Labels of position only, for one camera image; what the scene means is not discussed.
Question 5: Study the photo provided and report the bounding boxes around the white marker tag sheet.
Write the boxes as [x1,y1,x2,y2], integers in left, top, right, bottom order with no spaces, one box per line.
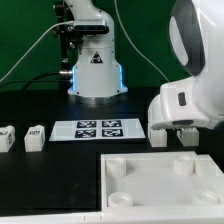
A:
[50,118,145,142]

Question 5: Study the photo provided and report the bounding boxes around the white square tabletop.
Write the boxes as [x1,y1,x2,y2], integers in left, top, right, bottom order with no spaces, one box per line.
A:
[101,151,224,210]

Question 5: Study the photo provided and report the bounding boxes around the black camera on stand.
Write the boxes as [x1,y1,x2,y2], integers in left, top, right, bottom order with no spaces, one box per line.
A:
[53,0,109,87]

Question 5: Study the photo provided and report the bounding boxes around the white camera cable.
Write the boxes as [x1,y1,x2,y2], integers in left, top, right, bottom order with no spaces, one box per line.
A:
[0,20,76,84]

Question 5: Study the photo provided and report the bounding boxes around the black cables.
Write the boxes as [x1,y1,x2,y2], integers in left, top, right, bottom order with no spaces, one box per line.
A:
[0,71,73,91]

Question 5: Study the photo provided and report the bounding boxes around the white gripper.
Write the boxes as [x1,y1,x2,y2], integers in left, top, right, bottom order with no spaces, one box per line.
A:
[147,81,201,131]

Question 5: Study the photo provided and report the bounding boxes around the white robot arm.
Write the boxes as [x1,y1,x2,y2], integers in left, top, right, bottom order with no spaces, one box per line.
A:
[65,0,224,129]

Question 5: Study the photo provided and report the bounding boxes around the white obstacle fence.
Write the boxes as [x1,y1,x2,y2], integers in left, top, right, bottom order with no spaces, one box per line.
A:
[0,204,224,224]

